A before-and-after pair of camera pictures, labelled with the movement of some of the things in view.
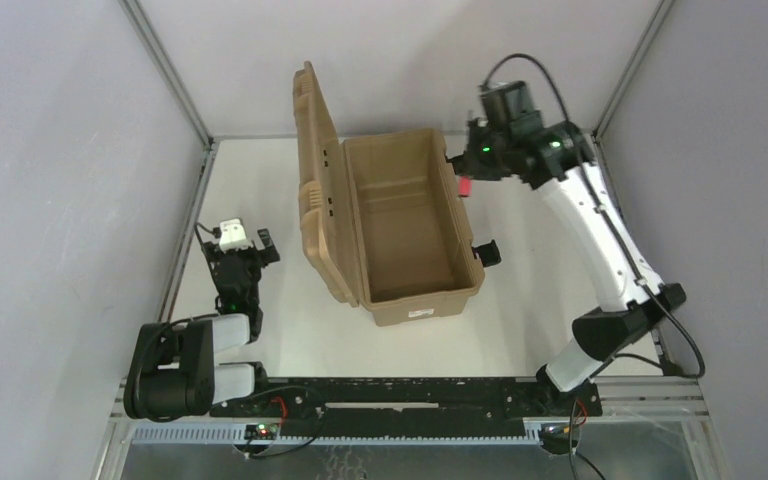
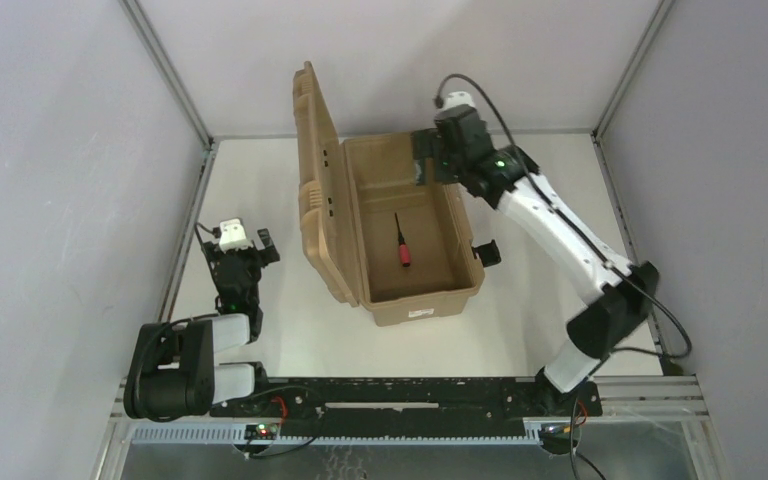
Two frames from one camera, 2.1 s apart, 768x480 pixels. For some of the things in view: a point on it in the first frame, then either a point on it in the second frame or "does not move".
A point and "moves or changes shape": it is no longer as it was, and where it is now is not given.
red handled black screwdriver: [465, 186] moves or changes shape
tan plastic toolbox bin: [383, 218] does not move
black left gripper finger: [211, 253] does not move
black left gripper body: [241, 255] does not move
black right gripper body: [475, 155] to [424, 155]
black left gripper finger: [270, 253] does not move
